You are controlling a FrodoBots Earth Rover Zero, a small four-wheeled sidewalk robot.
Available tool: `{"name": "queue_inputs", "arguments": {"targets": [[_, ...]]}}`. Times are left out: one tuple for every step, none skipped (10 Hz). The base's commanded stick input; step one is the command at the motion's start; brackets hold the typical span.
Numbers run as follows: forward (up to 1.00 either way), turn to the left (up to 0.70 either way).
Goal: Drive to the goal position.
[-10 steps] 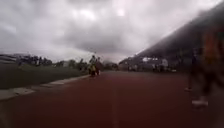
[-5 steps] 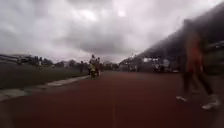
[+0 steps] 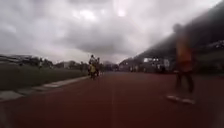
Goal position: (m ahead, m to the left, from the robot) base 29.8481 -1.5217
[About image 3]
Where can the group of people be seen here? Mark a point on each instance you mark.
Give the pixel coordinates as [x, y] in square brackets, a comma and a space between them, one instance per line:
[93, 66]

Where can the red running track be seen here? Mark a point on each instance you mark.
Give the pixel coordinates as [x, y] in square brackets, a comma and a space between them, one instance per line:
[116, 103]

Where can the row of trees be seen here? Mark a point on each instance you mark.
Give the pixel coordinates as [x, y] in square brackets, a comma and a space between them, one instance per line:
[66, 64]

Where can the pale kerb strip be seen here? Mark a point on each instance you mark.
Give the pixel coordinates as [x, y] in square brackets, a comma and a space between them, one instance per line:
[50, 85]

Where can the person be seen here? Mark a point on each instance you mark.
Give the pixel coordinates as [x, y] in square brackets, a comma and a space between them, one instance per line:
[184, 60]

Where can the green grass field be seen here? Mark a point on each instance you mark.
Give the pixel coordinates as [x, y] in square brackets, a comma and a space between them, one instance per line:
[30, 76]

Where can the grey grandstand building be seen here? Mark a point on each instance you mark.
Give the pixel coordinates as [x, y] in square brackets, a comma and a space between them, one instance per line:
[203, 43]

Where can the low building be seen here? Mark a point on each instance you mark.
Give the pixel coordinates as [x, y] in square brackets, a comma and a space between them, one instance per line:
[15, 59]

